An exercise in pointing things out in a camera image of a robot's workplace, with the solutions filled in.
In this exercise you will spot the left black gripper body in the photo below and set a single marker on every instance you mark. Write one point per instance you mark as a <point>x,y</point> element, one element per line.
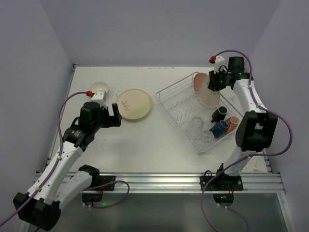
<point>109,117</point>

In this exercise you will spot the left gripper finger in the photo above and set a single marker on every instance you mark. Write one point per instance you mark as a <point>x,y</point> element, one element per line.
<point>105,111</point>
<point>116,113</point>

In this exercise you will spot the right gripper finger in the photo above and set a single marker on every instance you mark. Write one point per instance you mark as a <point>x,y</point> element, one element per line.
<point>214,88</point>
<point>213,77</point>

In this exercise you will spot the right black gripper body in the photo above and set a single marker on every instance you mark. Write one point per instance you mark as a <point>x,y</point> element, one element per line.
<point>216,82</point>

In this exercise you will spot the cream plate yellow patch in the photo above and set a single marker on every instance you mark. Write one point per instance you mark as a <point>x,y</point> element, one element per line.
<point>134,120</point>

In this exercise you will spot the cream plate orange patch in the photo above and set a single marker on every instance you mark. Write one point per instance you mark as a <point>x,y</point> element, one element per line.
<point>207,97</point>

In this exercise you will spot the cream plate green patch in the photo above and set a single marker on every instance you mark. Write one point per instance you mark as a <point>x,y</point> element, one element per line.
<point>135,113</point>

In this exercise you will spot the black mug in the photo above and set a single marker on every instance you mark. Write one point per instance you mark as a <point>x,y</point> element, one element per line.
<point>219,114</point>

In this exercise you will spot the white ceramic bowl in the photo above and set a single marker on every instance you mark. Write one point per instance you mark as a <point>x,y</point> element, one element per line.
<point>99,87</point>

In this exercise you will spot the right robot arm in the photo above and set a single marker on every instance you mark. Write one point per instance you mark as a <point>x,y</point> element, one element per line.
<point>256,129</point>

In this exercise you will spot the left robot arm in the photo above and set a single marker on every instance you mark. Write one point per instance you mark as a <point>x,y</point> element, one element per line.
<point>41,205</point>

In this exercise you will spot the pink mug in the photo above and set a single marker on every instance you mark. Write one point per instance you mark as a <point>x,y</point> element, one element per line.
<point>232,124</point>

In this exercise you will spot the clear glass far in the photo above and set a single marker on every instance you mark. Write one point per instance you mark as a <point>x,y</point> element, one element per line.
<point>196,123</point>

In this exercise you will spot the clear glass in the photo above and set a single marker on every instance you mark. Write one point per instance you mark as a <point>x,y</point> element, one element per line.
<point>206,137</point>
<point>196,123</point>

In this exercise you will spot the blue mug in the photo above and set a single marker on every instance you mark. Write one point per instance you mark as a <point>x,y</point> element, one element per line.
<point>219,129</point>

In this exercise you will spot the clear glass near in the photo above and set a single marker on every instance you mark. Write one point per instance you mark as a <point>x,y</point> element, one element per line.
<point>206,137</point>

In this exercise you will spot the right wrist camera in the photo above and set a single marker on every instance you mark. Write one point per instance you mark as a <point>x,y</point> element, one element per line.
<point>219,64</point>

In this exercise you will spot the white wire dish rack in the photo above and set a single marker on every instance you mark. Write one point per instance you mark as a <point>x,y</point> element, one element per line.
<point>184,89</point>

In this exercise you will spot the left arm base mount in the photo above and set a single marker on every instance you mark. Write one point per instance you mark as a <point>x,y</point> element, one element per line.
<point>91,198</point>

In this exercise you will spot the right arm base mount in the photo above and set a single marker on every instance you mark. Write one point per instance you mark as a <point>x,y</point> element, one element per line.
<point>226,183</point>

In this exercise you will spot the aluminium mounting rail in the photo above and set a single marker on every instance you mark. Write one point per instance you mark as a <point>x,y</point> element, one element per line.
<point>190,183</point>

